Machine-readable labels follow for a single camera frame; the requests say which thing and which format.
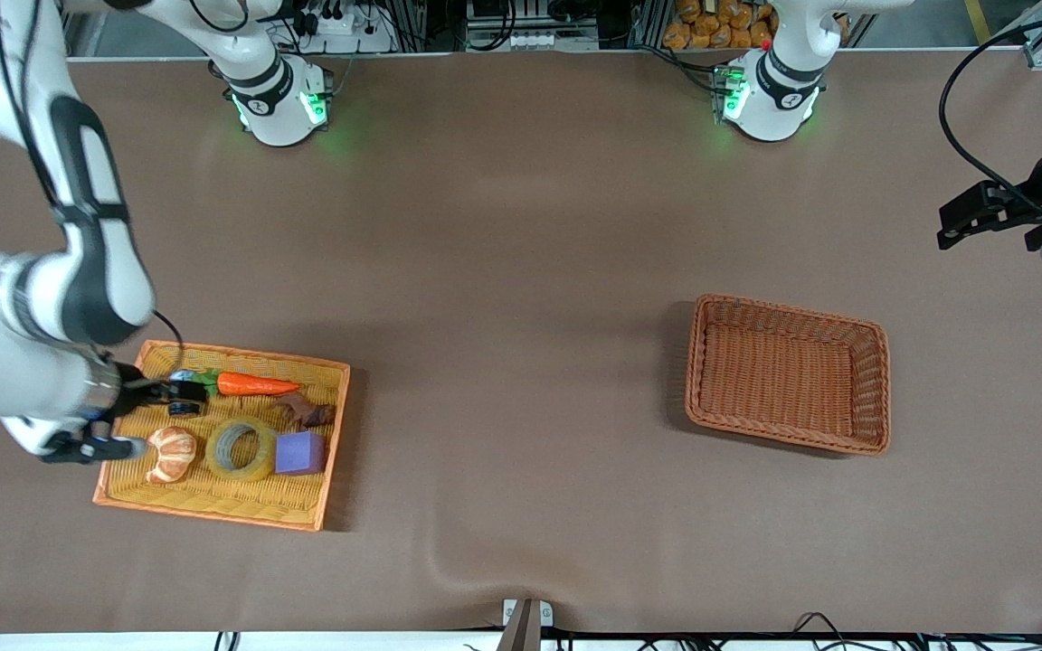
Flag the yellow packing tape roll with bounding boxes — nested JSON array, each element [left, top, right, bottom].
[[205, 417, 278, 483]]

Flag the peeled mandarin toy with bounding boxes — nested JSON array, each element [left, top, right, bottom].
[[146, 427, 199, 486]]

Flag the orange toy carrot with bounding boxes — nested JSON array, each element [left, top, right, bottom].
[[188, 369, 301, 399]]

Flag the yellow woven tray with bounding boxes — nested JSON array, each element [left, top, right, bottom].
[[92, 340, 352, 533]]

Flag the brown toy piece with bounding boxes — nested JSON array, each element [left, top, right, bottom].
[[272, 393, 337, 430]]

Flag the purple cube block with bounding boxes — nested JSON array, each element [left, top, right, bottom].
[[274, 431, 327, 477]]

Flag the brown wicker basket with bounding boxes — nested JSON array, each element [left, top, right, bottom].
[[685, 294, 892, 456]]

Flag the bag of orange fruit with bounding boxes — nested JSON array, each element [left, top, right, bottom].
[[661, 0, 780, 51]]

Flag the white power strip with plugs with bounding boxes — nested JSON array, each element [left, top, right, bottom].
[[290, 0, 395, 53]]

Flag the white socket strip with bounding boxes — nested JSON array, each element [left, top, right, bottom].
[[467, 30, 576, 52]]

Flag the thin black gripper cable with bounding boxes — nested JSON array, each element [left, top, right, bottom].
[[152, 310, 185, 373]]

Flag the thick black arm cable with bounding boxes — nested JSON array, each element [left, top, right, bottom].
[[939, 7, 1042, 222]]

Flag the metal table bracket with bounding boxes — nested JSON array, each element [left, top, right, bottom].
[[501, 597, 554, 651]]

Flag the black floor cables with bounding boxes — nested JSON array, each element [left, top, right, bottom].
[[792, 612, 1042, 651]]

